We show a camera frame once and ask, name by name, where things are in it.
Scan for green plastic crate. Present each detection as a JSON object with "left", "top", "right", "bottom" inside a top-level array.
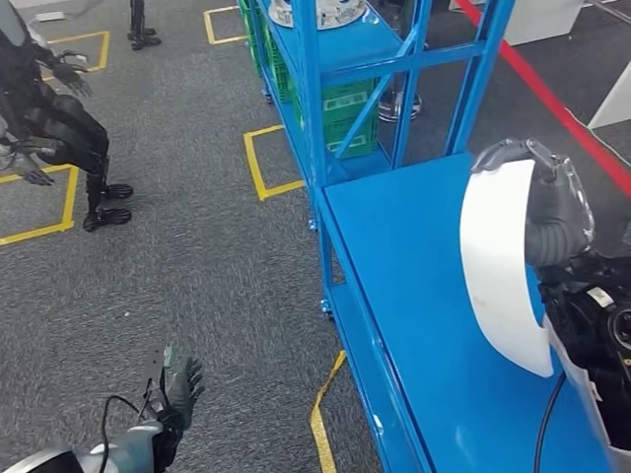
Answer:
[
  {"left": 322, "top": 113, "right": 380, "bottom": 160},
  {"left": 263, "top": 29, "right": 297, "bottom": 104},
  {"left": 294, "top": 78, "right": 382, "bottom": 125},
  {"left": 239, "top": 0, "right": 265, "bottom": 76}
]

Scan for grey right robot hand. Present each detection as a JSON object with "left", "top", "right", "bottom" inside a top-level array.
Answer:
[{"left": 470, "top": 138, "right": 596, "bottom": 237}]

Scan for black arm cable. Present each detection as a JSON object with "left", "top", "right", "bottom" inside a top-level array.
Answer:
[
  {"left": 98, "top": 394, "right": 141, "bottom": 473},
  {"left": 533, "top": 371, "right": 568, "bottom": 473}
]

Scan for red barrier strip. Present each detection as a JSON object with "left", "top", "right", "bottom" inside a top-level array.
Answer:
[{"left": 453, "top": 0, "right": 631, "bottom": 197}]

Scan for loose yellow tape strip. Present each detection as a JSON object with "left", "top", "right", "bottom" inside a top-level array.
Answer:
[{"left": 310, "top": 350, "right": 347, "bottom": 473}]

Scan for white round cover blue print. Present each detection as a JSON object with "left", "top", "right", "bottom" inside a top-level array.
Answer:
[
  {"left": 268, "top": 0, "right": 300, "bottom": 29},
  {"left": 315, "top": 0, "right": 368, "bottom": 31}
]

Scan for tall blue metal shelf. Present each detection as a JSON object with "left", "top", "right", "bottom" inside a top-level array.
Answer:
[{"left": 239, "top": 0, "right": 518, "bottom": 233}]

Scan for white slanted board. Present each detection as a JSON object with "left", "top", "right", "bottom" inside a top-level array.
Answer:
[{"left": 589, "top": 78, "right": 631, "bottom": 130}]

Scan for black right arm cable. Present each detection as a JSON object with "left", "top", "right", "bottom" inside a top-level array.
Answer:
[{"left": 533, "top": 371, "right": 568, "bottom": 473}]

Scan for black humanoid robot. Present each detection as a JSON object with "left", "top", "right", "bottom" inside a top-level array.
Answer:
[{"left": 0, "top": 0, "right": 134, "bottom": 233}]

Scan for black robot legs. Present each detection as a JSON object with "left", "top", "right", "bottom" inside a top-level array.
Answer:
[{"left": 127, "top": 0, "right": 162, "bottom": 51}]

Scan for white cabinet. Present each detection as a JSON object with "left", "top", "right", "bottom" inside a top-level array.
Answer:
[{"left": 502, "top": 0, "right": 585, "bottom": 45}]

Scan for chrome round stool base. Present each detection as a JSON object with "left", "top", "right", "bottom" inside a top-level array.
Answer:
[{"left": 378, "top": 88, "right": 423, "bottom": 123}]

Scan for low blue metal rack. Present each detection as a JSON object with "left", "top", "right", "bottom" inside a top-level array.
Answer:
[{"left": 315, "top": 153, "right": 631, "bottom": 473}]

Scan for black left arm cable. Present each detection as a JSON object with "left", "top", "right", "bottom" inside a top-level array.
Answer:
[{"left": 98, "top": 394, "right": 141, "bottom": 473}]

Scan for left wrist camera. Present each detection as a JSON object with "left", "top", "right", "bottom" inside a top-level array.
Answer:
[{"left": 143, "top": 346, "right": 174, "bottom": 416}]

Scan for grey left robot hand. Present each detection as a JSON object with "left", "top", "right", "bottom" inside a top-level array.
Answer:
[{"left": 162, "top": 357, "right": 205, "bottom": 431}]

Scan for white curved panel part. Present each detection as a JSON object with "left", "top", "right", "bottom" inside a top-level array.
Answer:
[{"left": 459, "top": 160, "right": 554, "bottom": 378}]

